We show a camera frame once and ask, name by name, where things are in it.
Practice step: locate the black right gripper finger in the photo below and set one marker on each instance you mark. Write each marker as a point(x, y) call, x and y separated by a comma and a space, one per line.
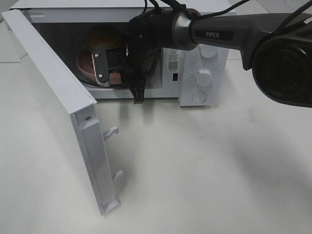
point(138, 92)

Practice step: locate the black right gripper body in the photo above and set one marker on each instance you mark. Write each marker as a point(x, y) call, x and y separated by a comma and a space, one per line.
point(134, 61)

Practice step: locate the burger with lettuce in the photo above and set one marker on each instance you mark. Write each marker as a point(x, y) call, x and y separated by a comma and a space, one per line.
point(104, 35)

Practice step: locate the pink round plate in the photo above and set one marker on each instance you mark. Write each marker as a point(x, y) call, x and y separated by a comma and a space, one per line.
point(85, 66)

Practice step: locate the round white door button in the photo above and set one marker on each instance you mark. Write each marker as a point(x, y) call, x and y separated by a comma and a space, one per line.
point(199, 97)

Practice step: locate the white microwave knob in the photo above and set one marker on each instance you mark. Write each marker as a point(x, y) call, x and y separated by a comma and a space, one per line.
point(207, 51)
point(203, 77)

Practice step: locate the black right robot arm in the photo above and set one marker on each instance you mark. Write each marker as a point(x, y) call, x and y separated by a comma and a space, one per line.
point(276, 47)

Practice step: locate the white warning label sticker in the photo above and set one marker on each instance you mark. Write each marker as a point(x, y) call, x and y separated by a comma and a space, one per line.
point(173, 60)

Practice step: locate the glass microwave turntable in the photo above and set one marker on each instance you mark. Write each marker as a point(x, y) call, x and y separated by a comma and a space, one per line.
point(91, 83)

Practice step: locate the white microwave oven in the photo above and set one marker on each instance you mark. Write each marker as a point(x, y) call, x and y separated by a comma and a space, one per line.
point(57, 35)

